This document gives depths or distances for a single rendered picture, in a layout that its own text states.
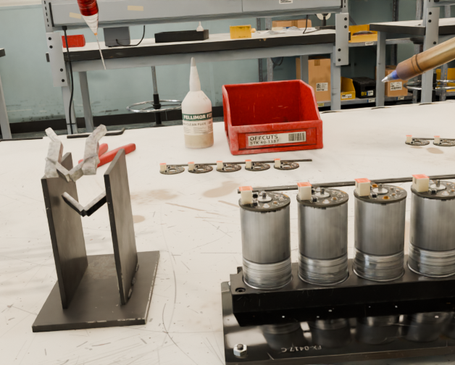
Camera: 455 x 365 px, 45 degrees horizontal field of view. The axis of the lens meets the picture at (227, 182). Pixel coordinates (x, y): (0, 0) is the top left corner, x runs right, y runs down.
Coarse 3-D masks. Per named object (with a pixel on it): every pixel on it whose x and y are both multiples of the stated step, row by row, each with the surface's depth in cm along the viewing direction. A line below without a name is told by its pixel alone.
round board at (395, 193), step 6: (384, 186) 27; (390, 186) 27; (396, 186) 27; (354, 192) 27; (390, 192) 27; (396, 192) 27; (402, 192) 27; (360, 198) 26; (366, 198) 26; (372, 198) 26; (378, 198) 26; (390, 198) 26; (396, 198) 26; (402, 198) 26
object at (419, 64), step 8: (448, 40) 22; (432, 48) 22; (440, 48) 22; (448, 48) 22; (416, 56) 23; (424, 56) 22; (432, 56) 22; (440, 56) 22; (448, 56) 22; (400, 64) 23; (408, 64) 23; (416, 64) 23; (424, 64) 23; (432, 64) 22; (440, 64) 22; (400, 72) 23; (408, 72) 23; (416, 72) 23; (424, 72) 23
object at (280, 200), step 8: (256, 192) 27; (272, 192) 28; (240, 200) 27; (256, 200) 27; (272, 200) 27; (280, 200) 26; (288, 200) 26; (248, 208) 26; (256, 208) 26; (264, 208) 26; (272, 208) 26; (280, 208) 26
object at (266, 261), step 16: (240, 208) 26; (288, 208) 26; (256, 224) 26; (272, 224) 26; (288, 224) 26; (256, 240) 26; (272, 240) 26; (288, 240) 27; (256, 256) 26; (272, 256) 26; (288, 256) 27; (256, 272) 27; (272, 272) 26; (288, 272) 27; (256, 288) 27; (272, 288) 27
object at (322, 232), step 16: (304, 208) 26; (320, 208) 26; (336, 208) 26; (304, 224) 26; (320, 224) 26; (336, 224) 26; (304, 240) 27; (320, 240) 26; (336, 240) 26; (304, 256) 27; (320, 256) 26; (336, 256) 26; (304, 272) 27; (320, 272) 27; (336, 272) 27
